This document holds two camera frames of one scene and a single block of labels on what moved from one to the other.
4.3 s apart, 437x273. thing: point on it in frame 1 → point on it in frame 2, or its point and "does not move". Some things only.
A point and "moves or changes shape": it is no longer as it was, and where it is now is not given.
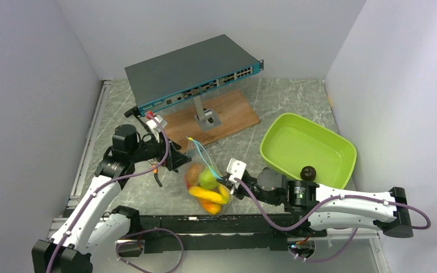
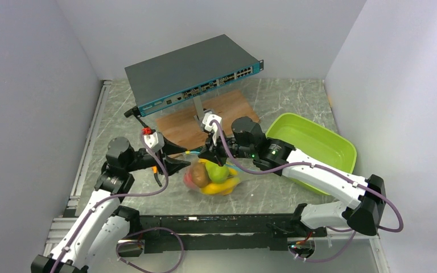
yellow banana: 225,191 → 231,171
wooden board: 234,109 does not move
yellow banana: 207,195 moves or changes shape
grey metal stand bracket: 207,118 does not move
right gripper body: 254,182 → 239,151
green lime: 207,179 → 217,174
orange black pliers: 153,164 does not move
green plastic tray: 293,143 does not move
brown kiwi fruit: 193,173 moves or changes shape
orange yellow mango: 211,208 → 225,189
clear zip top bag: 203,180 moves or changes shape
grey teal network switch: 159,80 does not move
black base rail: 215,234 does not move
